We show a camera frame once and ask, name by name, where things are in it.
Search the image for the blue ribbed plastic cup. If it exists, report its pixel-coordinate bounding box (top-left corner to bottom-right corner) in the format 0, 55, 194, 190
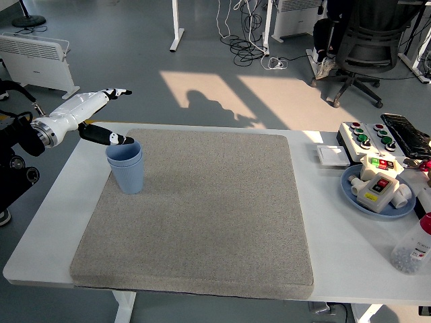
105, 140, 143, 168
108, 153, 146, 195

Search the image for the white push-button control box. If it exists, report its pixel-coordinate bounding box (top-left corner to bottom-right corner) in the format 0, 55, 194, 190
337, 120, 408, 162

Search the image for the black wrapped keyboard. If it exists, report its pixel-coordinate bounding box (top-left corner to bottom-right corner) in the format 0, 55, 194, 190
380, 113, 431, 159

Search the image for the white floor cable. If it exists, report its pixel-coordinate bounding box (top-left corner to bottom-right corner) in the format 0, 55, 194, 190
215, 0, 243, 40

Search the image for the white red-black start-stop switch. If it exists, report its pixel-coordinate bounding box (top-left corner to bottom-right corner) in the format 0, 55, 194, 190
356, 172, 401, 215

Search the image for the blue round plate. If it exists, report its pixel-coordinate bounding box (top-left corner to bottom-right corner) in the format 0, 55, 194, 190
340, 164, 417, 220

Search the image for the black fan stand base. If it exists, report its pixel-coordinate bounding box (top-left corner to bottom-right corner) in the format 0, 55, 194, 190
12, 0, 47, 28

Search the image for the white desk leg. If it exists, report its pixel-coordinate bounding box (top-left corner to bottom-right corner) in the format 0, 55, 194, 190
261, 0, 273, 57
169, 0, 185, 53
398, 0, 431, 85

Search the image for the large white panel heater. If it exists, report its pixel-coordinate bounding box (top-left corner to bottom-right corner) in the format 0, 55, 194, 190
0, 32, 81, 100

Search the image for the white wall switch plate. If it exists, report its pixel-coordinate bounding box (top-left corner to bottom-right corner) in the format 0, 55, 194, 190
316, 145, 350, 168

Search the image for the white green-red button box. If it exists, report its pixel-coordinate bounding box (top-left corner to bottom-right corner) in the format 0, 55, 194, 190
360, 155, 404, 182

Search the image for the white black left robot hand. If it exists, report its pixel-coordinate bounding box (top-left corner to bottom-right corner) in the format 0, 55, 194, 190
48, 87, 136, 147

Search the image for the white table leg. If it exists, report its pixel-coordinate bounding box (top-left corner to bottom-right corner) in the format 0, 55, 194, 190
112, 291, 137, 323
352, 303, 384, 323

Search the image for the black floor cable bundle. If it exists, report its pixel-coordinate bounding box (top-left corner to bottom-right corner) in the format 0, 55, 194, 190
230, 0, 270, 67

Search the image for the clear bottle with red cap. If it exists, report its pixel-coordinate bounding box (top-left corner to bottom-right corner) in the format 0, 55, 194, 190
390, 212, 431, 276

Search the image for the black mesh office chair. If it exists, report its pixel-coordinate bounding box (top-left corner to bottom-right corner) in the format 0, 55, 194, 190
311, 0, 427, 109

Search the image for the grey-brown foam mat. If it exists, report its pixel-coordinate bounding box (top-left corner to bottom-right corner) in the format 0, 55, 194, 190
69, 128, 315, 301

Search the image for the white plastic pipe fitting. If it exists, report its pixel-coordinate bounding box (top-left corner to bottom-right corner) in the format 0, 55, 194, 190
390, 184, 415, 209
347, 174, 366, 196

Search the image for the person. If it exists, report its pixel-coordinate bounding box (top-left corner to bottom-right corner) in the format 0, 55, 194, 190
312, 0, 354, 81

